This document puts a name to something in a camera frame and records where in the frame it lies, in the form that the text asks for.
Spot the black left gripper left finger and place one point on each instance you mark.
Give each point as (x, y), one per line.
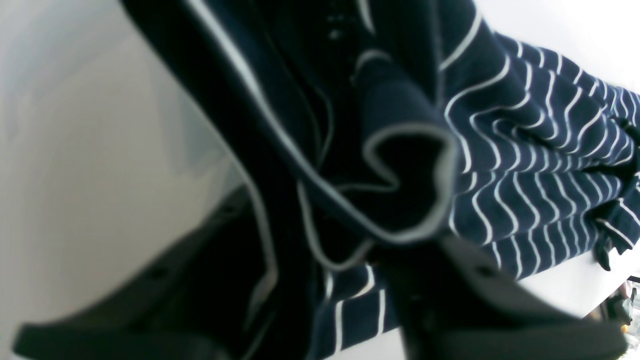
(213, 295)

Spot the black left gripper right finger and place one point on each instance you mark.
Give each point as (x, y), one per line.
(453, 303)

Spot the navy white striped T-shirt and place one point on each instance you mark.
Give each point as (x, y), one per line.
(379, 124)

